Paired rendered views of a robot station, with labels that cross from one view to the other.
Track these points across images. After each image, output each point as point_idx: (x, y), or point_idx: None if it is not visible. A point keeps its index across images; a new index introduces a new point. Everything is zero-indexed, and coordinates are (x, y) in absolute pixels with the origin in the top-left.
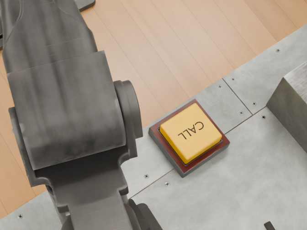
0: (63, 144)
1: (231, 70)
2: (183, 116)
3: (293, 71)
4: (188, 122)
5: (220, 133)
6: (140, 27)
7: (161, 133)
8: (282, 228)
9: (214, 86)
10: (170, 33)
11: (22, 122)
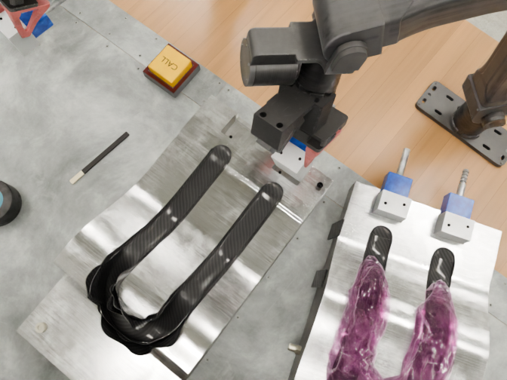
0: None
1: (236, 88)
2: (178, 56)
3: (217, 99)
4: (174, 60)
5: (172, 81)
6: (249, 23)
7: None
8: (127, 144)
9: (218, 79)
10: None
11: None
